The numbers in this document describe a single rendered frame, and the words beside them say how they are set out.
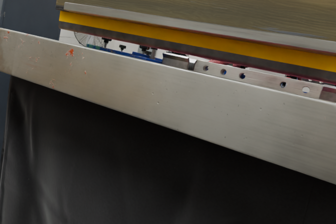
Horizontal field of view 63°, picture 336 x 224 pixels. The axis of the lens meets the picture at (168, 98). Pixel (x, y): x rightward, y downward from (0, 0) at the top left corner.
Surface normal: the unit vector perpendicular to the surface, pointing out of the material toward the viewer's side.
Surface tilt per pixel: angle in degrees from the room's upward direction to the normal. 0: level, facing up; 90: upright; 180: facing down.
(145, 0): 93
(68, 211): 97
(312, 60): 93
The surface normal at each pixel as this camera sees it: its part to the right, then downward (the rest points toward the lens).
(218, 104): -0.45, 0.00
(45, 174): -0.65, 0.04
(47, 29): 0.66, 0.23
